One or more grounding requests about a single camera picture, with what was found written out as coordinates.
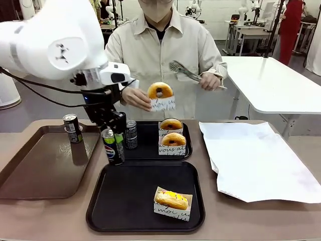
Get white table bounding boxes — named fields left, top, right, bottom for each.
left=222, top=55, right=321, bottom=138

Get person in yellow patterned shirt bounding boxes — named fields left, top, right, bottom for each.
left=89, top=0, right=102, bottom=22

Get black stand pole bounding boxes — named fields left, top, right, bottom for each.
left=262, top=0, right=285, bottom=58

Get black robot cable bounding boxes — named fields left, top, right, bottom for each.
left=0, top=66, right=111, bottom=107

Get metal serving tongs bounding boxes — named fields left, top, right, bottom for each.
left=169, top=60, right=228, bottom=90

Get dark chocolate sprinkle donut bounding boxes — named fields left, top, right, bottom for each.
left=147, top=81, right=174, bottom=100

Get person's left hand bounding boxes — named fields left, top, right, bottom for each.
left=200, top=72, right=223, bottom=91

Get black floor cable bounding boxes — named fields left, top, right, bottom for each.
left=234, top=102, right=251, bottom=120

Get plain glazed donut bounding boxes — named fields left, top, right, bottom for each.
left=161, top=132, right=187, bottom=147

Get white paper sheet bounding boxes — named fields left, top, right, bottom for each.
left=199, top=121, right=321, bottom=204

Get black green Pepsi can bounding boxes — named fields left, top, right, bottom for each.
left=124, top=119, right=138, bottom=150
left=62, top=113, right=84, bottom=144
left=101, top=128, right=125, bottom=166

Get person in beige shirt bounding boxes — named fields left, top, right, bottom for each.
left=104, top=0, right=228, bottom=120

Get grey workbench table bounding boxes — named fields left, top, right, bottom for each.
left=224, top=19, right=279, bottom=56

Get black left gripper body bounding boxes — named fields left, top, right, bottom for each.
left=81, top=84, right=122, bottom=128

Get person in red clothes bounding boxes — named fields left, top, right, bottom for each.
left=272, top=0, right=304, bottom=65

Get beige face mask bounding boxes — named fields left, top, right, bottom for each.
left=141, top=0, right=174, bottom=23

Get person's right forearm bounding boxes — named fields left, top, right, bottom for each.
left=119, top=78, right=140, bottom=94

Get brown plastic tray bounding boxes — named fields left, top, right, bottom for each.
left=0, top=120, right=104, bottom=200

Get person's right hand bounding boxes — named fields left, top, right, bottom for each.
left=121, top=87, right=152, bottom=112

